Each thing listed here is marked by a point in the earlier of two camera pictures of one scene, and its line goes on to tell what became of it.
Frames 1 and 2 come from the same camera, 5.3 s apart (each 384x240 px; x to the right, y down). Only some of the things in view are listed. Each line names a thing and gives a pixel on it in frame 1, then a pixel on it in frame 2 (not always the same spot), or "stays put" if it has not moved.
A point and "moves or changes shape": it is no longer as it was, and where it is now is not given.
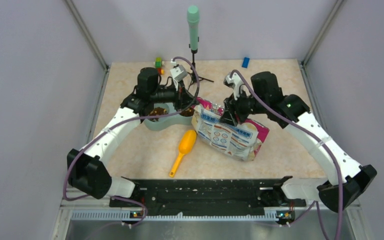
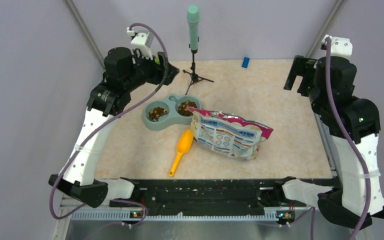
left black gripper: x=182 y=99 → x=158 y=69
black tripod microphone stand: x=193 y=74 stays put
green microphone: x=193 y=15 stays put
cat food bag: x=240 y=141 moves or changes shape
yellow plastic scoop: x=186 y=144 stays put
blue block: x=245 y=62 stays put
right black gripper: x=232 y=109 → x=299 y=67
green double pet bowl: x=184 y=118 stays put
